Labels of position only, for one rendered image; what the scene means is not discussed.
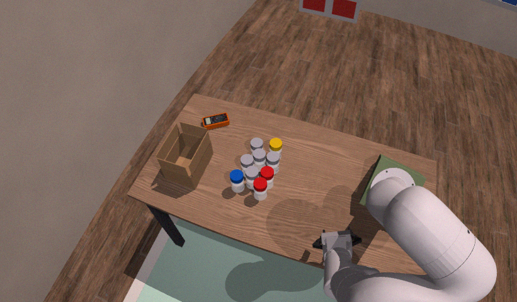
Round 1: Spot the brown cardboard box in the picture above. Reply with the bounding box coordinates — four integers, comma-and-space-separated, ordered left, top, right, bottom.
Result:
156, 121, 213, 189

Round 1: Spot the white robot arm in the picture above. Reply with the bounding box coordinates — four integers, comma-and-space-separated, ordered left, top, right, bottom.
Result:
321, 168, 497, 302

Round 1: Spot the white bottle with red cap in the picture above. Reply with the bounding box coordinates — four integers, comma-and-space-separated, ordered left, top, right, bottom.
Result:
253, 177, 267, 201
261, 166, 274, 190

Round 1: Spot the orange digital multimeter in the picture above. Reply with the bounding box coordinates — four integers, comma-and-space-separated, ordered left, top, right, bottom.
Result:
202, 113, 230, 130

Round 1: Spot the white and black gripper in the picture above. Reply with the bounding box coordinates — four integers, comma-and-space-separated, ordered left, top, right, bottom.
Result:
312, 227, 362, 261

